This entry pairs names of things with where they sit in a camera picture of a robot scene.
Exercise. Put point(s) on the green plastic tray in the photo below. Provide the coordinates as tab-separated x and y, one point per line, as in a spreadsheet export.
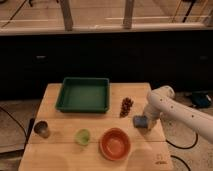
84	95

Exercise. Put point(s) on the metal cup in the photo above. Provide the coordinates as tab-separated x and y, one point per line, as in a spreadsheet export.
41	128

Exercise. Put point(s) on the small green cup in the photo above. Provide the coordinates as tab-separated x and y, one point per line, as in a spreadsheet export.
82	137

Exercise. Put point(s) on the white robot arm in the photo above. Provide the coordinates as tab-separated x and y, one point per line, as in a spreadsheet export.
161	100

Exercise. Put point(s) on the dark blue object on floor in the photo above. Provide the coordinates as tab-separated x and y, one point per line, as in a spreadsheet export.
201	100

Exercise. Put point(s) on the blue sponge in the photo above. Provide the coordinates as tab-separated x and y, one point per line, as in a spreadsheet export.
140	122

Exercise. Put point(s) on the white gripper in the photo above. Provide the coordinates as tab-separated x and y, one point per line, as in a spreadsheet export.
151	115

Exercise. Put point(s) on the orange bowl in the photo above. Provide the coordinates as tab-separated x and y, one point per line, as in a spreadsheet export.
114	144

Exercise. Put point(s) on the bunch of dark grapes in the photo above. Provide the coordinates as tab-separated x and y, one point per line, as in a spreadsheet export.
126	105

